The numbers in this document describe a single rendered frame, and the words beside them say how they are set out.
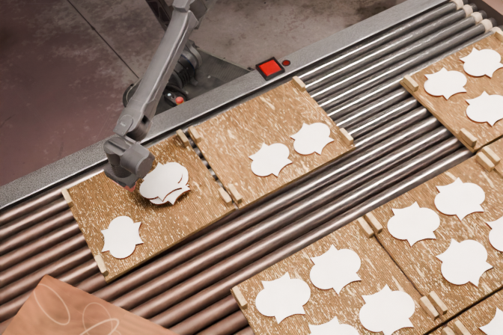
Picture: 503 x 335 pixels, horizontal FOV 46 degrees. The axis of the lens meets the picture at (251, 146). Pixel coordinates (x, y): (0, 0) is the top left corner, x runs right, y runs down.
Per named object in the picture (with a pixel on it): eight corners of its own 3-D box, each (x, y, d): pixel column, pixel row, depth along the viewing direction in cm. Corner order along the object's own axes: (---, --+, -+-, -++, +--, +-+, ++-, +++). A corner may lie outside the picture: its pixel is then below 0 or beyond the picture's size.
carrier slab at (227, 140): (188, 133, 191) (186, 129, 190) (295, 81, 201) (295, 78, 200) (239, 211, 171) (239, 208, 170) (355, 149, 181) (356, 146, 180)
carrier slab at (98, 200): (63, 194, 180) (61, 191, 179) (181, 134, 191) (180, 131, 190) (107, 283, 161) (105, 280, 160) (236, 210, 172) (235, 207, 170)
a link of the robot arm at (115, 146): (113, 130, 151) (97, 145, 148) (132, 141, 148) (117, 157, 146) (119, 147, 157) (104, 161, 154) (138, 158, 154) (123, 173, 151)
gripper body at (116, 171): (120, 157, 163) (113, 140, 157) (147, 173, 159) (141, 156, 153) (103, 173, 160) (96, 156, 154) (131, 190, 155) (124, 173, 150)
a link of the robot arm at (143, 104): (192, 6, 168) (179, -17, 158) (209, 10, 166) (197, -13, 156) (128, 140, 158) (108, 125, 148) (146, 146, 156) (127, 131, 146)
